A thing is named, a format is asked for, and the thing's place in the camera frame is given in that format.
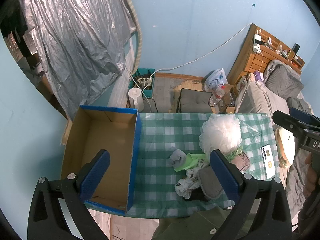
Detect grey plush slipper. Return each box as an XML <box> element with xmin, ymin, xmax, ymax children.
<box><xmin>197</xmin><ymin>152</ymin><xmax>250</xmax><ymax>201</ymax></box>

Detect green knitted cloth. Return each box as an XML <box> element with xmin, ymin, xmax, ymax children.
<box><xmin>225</xmin><ymin>146</ymin><xmax>243</xmax><ymax>162</ymax></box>

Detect black sock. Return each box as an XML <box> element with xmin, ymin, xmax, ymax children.
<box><xmin>183</xmin><ymin>187</ymin><xmax>210</xmax><ymax>202</ymax></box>

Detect white mesh bath loofah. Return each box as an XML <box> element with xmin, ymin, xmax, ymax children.
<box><xmin>199</xmin><ymin>114</ymin><xmax>242</xmax><ymax>158</ymax></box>

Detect white patterned knotted cloth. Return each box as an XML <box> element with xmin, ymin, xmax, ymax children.
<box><xmin>174</xmin><ymin>167</ymin><xmax>201</xmax><ymax>199</ymax></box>

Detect light green cloth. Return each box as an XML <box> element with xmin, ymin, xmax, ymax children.
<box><xmin>174</xmin><ymin>153</ymin><xmax>209</xmax><ymax>172</ymax></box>

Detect light grey sock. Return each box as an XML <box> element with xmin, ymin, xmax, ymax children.
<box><xmin>166</xmin><ymin>148</ymin><xmax>187</xmax><ymax>172</ymax></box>

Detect person's right hand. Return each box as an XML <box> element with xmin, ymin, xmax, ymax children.
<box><xmin>303</xmin><ymin>153</ymin><xmax>319</xmax><ymax>198</ymax></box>

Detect beige round cushion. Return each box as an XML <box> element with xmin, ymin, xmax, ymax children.
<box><xmin>275</xmin><ymin>127</ymin><xmax>296</xmax><ymax>168</ymax></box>

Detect white smartphone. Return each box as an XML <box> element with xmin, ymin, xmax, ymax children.
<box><xmin>261</xmin><ymin>145</ymin><xmax>276</xmax><ymax>179</ymax></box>

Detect grey pillow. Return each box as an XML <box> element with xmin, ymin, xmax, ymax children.
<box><xmin>264</xmin><ymin>60</ymin><xmax>304</xmax><ymax>100</ymax></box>

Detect olive green trousers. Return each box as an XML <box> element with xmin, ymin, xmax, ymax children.
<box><xmin>152</xmin><ymin>206</ymin><xmax>231</xmax><ymax>239</ymax></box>

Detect small cardboard box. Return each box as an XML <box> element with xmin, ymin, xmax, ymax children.
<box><xmin>218</xmin><ymin>84</ymin><xmax>237</xmax><ymax>113</ymax></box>

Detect wooden bed headboard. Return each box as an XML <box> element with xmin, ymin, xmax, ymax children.
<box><xmin>227</xmin><ymin>23</ymin><xmax>305</xmax><ymax>85</ymax></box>

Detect clear plastic bottle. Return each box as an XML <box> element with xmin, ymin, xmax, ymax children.
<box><xmin>209</xmin><ymin>85</ymin><xmax>225</xmax><ymax>107</ymax></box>

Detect white plastic bag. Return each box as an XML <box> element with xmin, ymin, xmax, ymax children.
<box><xmin>203</xmin><ymin>68</ymin><xmax>228</xmax><ymax>93</ymax></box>

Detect green checkered tablecloth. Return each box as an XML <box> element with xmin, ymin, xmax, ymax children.
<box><xmin>126</xmin><ymin>113</ymin><xmax>279</xmax><ymax>218</ymax></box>

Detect blue-rimmed cardboard box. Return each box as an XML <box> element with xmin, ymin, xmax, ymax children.
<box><xmin>61</xmin><ymin>105</ymin><xmax>142</xmax><ymax>215</ymax></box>

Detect grey cushioned stool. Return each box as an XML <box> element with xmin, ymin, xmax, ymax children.
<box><xmin>176</xmin><ymin>88</ymin><xmax>212</xmax><ymax>113</ymax></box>

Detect white electric kettle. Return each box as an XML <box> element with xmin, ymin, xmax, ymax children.
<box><xmin>128</xmin><ymin>87</ymin><xmax>144</xmax><ymax>112</ymax></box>

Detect teal storage box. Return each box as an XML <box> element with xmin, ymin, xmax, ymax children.
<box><xmin>129</xmin><ymin>68</ymin><xmax>155</xmax><ymax>98</ymax></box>

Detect white power strip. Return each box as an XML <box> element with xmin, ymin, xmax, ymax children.
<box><xmin>137</xmin><ymin>77</ymin><xmax>152</xmax><ymax>87</ymax></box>

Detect silver foil curtain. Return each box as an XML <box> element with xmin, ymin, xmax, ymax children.
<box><xmin>20</xmin><ymin>0</ymin><xmax>135</xmax><ymax>119</ymax></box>

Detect white power cable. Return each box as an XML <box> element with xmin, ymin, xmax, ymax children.
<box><xmin>124</xmin><ymin>23</ymin><xmax>253</xmax><ymax>113</ymax></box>

